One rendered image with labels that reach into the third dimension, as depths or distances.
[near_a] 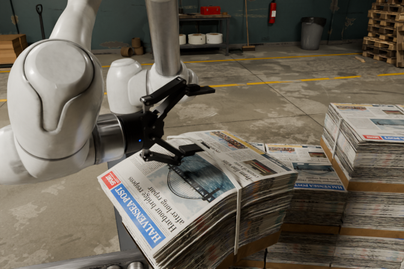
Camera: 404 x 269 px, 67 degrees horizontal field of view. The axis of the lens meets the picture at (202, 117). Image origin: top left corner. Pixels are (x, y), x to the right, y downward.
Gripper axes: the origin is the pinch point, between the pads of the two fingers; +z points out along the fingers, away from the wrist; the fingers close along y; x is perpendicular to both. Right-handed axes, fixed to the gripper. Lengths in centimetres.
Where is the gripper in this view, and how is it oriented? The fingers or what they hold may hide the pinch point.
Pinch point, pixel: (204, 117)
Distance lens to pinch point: 69.6
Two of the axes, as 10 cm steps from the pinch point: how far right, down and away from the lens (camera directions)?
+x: 5.7, 3.6, -7.4
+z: 8.2, -1.6, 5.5
